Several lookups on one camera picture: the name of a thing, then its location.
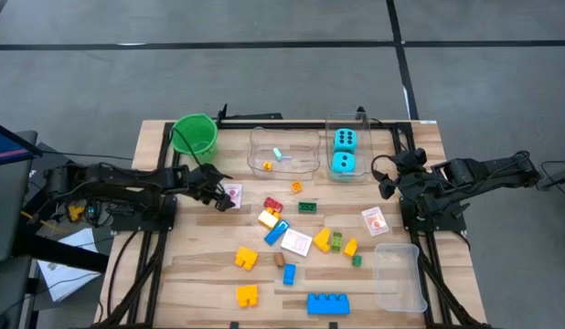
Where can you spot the yellow stepped toy block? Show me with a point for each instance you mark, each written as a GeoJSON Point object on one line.
{"type": "Point", "coordinates": [323, 241]}

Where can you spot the narrow clear plastic bin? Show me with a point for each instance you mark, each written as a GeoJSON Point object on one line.
{"type": "Point", "coordinates": [367, 151]}

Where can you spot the green monster face bucket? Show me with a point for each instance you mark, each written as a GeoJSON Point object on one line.
{"type": "Point", "coordinates": [193, 134]}

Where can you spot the tiny green toy brick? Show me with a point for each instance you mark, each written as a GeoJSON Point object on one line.
{"type": "Point", "coordinates": [357, 261]}

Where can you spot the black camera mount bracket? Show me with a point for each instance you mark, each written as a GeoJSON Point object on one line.
{"type": "Point", "coordinates": [250, 116]}

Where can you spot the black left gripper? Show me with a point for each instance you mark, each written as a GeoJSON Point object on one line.
{"type": "Point", "coordinates": [205, 183]}

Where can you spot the red toy brick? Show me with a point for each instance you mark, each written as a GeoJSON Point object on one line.
{"type": "Point", "coordinates": [273, 203]}

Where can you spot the frosted clear plastic tray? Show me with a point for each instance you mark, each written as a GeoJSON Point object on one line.
{"type": "Point", "coordinates": [399, 279]}

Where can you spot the small mint toy block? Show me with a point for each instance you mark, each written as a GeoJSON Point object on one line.
{"type": "Point", "coordinates": [277, 154]}

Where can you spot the white paper sheet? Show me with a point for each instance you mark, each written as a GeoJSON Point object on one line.
{"type": "Point", "coordinates": [67, 274]}

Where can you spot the orange playing card deck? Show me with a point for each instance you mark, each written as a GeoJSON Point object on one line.
{"type": "Point", "coordinates": [375, 221]}

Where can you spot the small blue toy block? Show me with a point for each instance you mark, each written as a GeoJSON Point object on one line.
{"type": "Point", "coordinates": [289, 274]}

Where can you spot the large blue toy block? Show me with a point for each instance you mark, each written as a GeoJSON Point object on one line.
{"type": "Point", "coordinates": [328, 304]}

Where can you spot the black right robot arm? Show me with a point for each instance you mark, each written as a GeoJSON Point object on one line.
{"type": "Point", "coordinates": [483, 173]}

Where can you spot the large yellow toy block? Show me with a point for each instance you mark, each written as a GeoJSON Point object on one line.
{"type": "Point", "coordinates": [246, 258]}
{"type": "Point", "coordinates": [247, 296]}

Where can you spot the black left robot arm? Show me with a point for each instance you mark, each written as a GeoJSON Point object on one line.
{"type": "Point", "coordinates": [127, 180]}

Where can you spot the dark green toy brick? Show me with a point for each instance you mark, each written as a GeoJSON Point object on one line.
{"type": "Point", "coordinates": [307, 207]}

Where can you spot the long blue brick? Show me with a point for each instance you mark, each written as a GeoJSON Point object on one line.
{"type": "Point", "coordinates": [277, 232]}

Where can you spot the small orange yellow brick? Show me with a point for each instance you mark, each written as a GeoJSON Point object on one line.
{"type": "Point", "coordinates": [276, 213]}

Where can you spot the pale yellow toy block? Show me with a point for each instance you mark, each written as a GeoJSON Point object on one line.
{"type": "Point", "coordinates": [267, 219]}

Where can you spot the red playing card deck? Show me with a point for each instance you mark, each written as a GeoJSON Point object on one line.
{"type": "Point", "coordinates": [234, 194]}

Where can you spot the black equipment box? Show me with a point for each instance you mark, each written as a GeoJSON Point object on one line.
{"type": "Point", "coordinates": [40, 160]}

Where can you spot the small orange toy block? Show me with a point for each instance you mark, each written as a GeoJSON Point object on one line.
{"type": "Point", "coordinates": [267, 166]}

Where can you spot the blue monitor screen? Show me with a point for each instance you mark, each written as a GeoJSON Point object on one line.
{"type": "Point", "coordinates": [8, 148]}

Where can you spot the orange square toy brick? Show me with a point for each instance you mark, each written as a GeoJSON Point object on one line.
{"type": "Point", "coordinates": [296, 187]}

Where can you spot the cyan foam die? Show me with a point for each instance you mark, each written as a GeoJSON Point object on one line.
{"type": "Point", "coordinates": [343, 162]}
{"type": "Point", "coordinates": [345, 140]}

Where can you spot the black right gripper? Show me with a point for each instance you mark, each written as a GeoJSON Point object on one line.
{"type": "Point", "coordinates": [408, 171]}

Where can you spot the black desk crossbar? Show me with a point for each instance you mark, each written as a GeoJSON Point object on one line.
{"type": "Point", "coordinates": [58, 253]}

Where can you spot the brown cylinder toy brick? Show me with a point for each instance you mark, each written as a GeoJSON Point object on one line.
{"type": "Point", "coordinates": [279, 260]}

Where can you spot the wide clear plastic bin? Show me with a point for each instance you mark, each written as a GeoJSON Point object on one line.
{"type": "Point", "coordinates": [301, 141]}

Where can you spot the lime green toy brick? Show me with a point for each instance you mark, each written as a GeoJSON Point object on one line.
{"type": "Point", "coordinates": [337, 241]}

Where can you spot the grey desk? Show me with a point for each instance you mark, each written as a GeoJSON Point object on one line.
{"type": "Point", "coordinates": [8, 205]}

